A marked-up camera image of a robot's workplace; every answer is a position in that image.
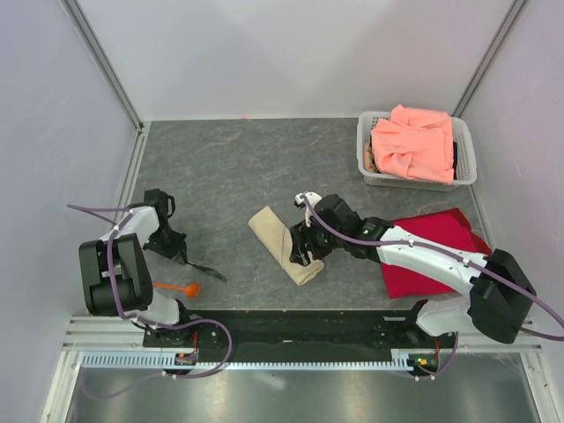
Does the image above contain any white slotted cable duct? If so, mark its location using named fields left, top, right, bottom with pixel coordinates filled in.
left=81, top=350, right=439, bottom=371

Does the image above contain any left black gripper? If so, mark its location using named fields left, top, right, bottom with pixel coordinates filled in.
left=143, top=225, right=188, bottom=263

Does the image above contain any orange plastic spoon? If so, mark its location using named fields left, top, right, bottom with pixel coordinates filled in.
left=152, top=282, right=201, bottom=299

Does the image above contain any dark cloth in basket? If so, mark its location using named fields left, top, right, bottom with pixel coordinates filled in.
left=453, top=141, right=458, bottom=179

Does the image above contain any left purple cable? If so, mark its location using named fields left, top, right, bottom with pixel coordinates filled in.
left=65, top=203, right=234, bottom=400

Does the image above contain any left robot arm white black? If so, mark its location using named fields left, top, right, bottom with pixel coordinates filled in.
left=78, top=189, right=194, bottom=346

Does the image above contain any black knife clear handle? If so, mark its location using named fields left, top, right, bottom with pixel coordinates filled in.
left=185, top=261, right=228, bottom=283

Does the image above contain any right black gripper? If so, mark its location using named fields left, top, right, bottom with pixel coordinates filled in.
left=288, top=216, right=345, bottom=267

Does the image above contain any salmon pink cloth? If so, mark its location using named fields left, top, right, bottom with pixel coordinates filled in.
left=371, top=105, right=454, bottom=184

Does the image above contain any red cloth napkin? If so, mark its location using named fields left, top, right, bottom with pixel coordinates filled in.
left=376, top=208, right=492, bottom=299

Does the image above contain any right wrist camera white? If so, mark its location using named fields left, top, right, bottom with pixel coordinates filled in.
left=294, top=191, right=323, bottom=227

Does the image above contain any patterned cloth in basket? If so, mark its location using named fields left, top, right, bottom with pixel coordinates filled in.
left=363, top=141, right=379, bottom=173

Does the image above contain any beige cloth napkin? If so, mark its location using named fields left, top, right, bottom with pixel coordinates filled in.
left=248, top=206, right=324, bottom=286

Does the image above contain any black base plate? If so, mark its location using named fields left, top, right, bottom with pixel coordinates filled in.
left=136, top=310, right=458, bottom=379

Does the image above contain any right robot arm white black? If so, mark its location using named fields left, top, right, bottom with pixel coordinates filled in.
left=289, top=192, right=536, bottom=347

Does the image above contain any white plastic basket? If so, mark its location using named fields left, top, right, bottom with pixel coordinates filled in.
left=357, top=105, right=477, bottom=191

